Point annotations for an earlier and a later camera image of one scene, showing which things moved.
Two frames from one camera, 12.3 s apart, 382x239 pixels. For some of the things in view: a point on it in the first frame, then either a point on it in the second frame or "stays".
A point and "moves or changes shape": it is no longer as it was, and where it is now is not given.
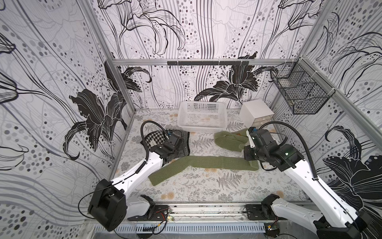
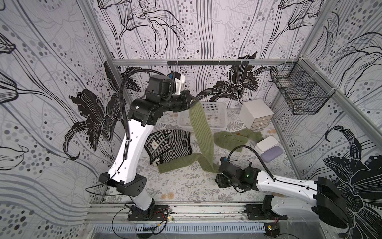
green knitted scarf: x=234 y=141 moves or changes shape
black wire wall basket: x=305 y=90 stays
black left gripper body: x=176 y=151 -> x=172 y=100
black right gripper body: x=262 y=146 -> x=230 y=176
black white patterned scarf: x=154 y=138 stays
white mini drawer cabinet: x=255 y=113 stays
